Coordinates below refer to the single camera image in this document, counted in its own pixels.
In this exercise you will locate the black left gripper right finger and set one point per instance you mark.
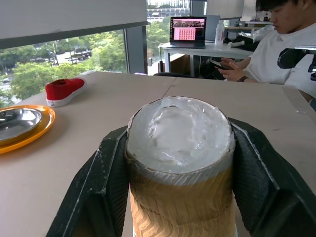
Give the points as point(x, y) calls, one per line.
point(261, 177)

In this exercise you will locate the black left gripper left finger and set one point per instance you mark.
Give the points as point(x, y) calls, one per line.
point(98, 182)

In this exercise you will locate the brown ribbed paper cup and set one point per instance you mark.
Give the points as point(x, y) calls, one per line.
point(181, 168)

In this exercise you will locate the orange plastic plate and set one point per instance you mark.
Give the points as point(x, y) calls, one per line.
point(37, 133)

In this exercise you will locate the red canvas shoe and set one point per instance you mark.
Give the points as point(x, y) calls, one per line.
point(64, 90)

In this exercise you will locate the stainless steel dish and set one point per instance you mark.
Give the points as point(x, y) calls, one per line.
point(17, 123)

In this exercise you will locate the black smartphone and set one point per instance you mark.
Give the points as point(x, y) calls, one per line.
point(218, 64)

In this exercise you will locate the person in white t-shirt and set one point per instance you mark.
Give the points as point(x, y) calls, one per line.
point(279, 47)

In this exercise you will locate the white desk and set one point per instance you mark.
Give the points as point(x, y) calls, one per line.
point(209, 50)

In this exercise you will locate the white plastic bottle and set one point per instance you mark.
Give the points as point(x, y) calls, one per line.
point(219, 33)

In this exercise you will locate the open laptop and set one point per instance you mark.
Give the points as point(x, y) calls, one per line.
point(188, 32)

